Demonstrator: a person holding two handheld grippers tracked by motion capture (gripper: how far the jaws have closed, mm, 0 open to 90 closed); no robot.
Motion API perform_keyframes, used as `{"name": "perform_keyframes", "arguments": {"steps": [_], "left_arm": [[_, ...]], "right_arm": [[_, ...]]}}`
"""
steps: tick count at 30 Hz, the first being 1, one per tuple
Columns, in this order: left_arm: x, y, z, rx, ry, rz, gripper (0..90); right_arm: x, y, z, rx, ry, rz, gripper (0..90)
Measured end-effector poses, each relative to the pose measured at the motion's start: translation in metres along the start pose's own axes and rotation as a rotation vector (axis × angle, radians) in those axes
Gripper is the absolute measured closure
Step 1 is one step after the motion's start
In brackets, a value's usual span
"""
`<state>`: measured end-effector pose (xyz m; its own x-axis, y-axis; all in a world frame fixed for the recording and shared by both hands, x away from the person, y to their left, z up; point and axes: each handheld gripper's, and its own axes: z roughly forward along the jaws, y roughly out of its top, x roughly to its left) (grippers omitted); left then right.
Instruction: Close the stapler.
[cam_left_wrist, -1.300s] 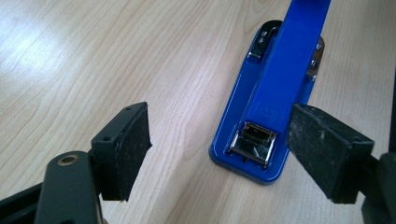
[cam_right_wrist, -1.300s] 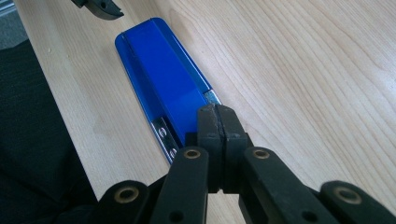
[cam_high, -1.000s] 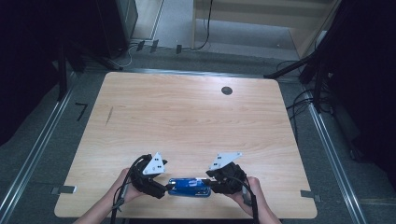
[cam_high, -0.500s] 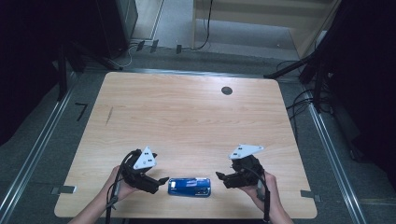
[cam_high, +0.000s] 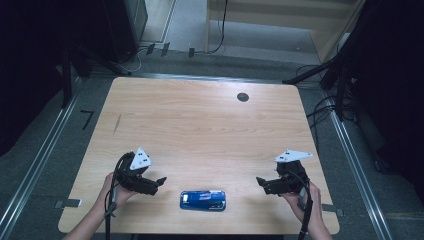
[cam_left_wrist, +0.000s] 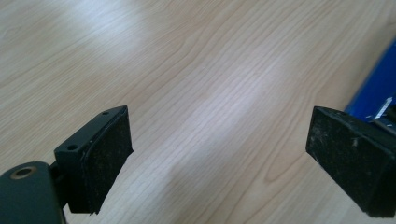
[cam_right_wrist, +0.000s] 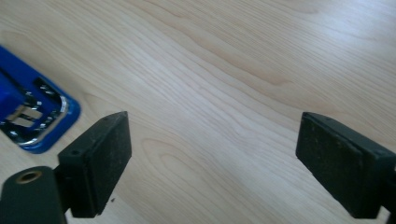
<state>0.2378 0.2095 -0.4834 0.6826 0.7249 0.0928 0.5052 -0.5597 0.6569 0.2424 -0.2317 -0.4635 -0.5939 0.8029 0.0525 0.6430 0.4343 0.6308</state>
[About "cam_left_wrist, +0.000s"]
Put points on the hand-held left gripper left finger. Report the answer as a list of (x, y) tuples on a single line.
[(93, 161)]

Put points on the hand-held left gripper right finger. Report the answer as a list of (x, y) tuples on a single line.
[(351, 161)]

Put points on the blue and silver stapler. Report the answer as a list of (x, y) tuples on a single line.
[(376, 90)]

